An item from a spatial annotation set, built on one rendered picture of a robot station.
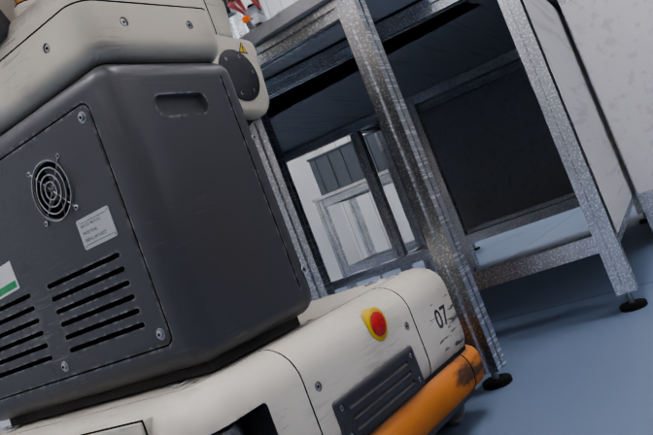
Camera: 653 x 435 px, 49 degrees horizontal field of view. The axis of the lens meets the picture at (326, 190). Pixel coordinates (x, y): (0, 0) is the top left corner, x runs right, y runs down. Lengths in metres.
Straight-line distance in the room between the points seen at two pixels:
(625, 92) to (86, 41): 1.78
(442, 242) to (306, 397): 0.58
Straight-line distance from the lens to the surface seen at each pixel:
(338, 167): 4.14
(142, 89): 0.95
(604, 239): 1.70
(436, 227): 1.41
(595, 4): 2.42
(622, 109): 2.39
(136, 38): 0.98
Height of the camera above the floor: 0.39
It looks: 3 degrees up
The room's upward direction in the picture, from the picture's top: 21 degrees counter-clockwise
